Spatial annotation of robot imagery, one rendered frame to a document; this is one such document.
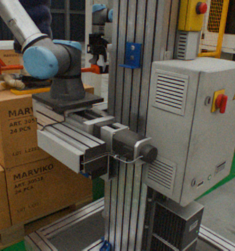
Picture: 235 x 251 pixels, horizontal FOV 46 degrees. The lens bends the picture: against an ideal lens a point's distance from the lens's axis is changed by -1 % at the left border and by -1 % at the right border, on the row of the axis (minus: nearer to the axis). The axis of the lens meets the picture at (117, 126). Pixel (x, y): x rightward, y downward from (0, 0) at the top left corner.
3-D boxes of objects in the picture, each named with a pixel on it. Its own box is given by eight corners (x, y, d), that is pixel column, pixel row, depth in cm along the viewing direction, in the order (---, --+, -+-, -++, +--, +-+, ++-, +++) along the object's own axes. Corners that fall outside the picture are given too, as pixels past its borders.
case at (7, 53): (-14, 72, 365) (-18, 41, 350) (16, 70, 386) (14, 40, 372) (-5, 81, 319) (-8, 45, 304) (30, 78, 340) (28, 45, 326)
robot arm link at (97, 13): (106, 4, 147) (91, 3, 147) (106, 26, 151) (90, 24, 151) (107, 4, 154) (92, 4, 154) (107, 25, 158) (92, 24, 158)
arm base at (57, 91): (92, 97, 120) (92, 73, 116) (62, 102, 110) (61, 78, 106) (72, 89, 130) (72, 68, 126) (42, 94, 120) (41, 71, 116)
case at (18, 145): (64, 126, 219) (63, 75, 204) (93, 144, 190) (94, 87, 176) (-16, 144, 183) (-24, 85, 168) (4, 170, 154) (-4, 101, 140)
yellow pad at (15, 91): (64, 85, 177) (63, 77, 176) (72, 88, 170) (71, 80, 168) (10, 92, 158) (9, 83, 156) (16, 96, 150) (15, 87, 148)
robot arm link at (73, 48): (86, 71, 119) (87, 39, 114) (70, 77, 108) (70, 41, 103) (62, 69, 123) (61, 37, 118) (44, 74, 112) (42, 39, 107)
